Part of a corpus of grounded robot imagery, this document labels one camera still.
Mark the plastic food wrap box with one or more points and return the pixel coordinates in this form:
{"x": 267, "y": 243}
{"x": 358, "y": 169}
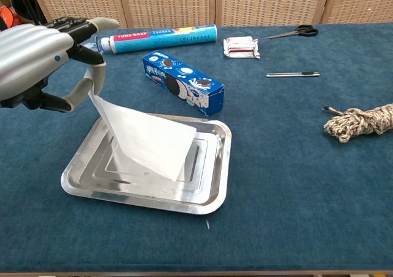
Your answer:
{"x": 165, "y": 39}

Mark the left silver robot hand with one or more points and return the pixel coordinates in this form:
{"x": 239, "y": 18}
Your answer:
{"x": 27, "y": 56}

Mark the small white pen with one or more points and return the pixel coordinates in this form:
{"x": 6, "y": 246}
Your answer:
{"x": 288, "y": 74}

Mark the blue cookie box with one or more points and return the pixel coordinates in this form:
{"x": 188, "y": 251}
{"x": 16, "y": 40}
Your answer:
{"x": 181, "y": 80}

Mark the tiny white scrap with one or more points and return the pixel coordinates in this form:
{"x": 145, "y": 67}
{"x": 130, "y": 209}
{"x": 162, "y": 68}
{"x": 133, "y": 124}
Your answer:
{"x": 207, "y": 224}

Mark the black tripod stand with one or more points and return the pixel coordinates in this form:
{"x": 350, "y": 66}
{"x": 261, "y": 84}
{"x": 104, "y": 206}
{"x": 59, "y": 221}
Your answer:
{"x": 33, "y": 10}

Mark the wicker folding screen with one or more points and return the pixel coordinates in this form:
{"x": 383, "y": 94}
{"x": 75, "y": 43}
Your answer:
{"x": 169, "y": 3}

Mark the orange object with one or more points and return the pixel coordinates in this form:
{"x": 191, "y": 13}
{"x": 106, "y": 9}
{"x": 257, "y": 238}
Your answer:
{"x": 7, "y": 14}

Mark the rectangular metal tray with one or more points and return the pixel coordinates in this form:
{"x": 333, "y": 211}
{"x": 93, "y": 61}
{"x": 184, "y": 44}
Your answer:
{"x": 172, "y": 197}

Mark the white cloth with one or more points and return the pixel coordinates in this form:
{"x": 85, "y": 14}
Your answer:
{"x": 147, "y": 142}

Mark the blue table cloth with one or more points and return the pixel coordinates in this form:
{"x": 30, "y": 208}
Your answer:
{"x": 291, "y": 197}

